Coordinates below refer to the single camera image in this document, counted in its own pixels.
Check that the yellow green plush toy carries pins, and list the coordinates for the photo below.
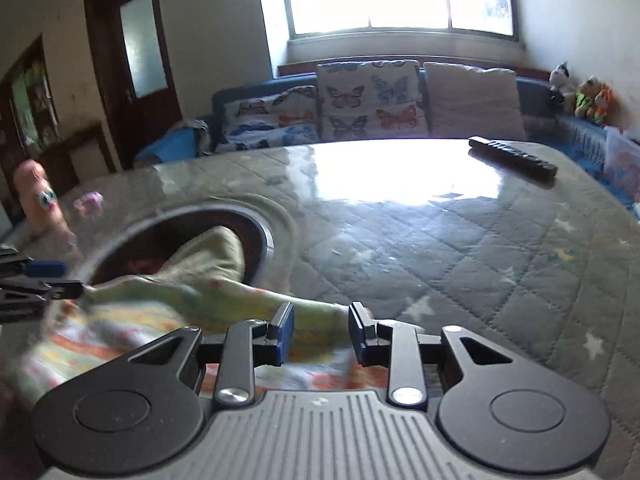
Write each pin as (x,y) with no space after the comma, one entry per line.
(584,99)

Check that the blue bundled cloth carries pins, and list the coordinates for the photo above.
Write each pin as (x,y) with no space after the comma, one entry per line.
(185,140)

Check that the dark blue sofa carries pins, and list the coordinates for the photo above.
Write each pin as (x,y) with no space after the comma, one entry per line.
(581,140)

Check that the dark wooden door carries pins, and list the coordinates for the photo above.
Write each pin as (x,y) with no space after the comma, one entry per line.
(130,60)

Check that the butterfly print cushion upright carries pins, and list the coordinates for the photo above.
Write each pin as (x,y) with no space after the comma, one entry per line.
(371,100)

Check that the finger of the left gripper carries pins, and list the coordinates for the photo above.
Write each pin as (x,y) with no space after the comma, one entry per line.
(13,262)
(25,299)

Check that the round black table inset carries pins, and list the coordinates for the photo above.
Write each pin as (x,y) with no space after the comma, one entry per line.
(147,244)

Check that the floral children's shirt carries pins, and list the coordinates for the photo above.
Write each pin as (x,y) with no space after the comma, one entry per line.
(199,286)

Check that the clear plastic storage box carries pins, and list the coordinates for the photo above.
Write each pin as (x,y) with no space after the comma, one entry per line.
(622,163)

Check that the black remote control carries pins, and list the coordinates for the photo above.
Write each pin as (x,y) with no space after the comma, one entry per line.
(507,156)

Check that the pink cartoon water bottle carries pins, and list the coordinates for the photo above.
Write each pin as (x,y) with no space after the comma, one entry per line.
(39,202)

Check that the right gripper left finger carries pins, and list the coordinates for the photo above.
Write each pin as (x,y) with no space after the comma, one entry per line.
(246,345)

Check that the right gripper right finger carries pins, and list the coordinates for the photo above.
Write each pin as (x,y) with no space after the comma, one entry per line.
(393,345)

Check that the small pink toy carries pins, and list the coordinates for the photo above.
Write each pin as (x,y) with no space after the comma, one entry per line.
(89,205)

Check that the dark wooden display cabinet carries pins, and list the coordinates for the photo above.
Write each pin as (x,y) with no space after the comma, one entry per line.
(30,130)

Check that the butterfly print cushion lying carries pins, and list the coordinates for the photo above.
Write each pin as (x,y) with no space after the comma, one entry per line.
(283,119)

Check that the plain beige cushion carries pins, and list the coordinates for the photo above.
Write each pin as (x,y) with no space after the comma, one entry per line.
(466,101)

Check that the white plush toy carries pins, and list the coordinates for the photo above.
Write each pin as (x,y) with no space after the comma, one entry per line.
(562,93)

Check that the quilted grey table cover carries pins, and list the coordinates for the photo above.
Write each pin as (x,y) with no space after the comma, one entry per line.
(423,231)

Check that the orange plush toy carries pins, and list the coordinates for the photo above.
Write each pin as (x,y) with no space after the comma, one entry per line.
(605,103)

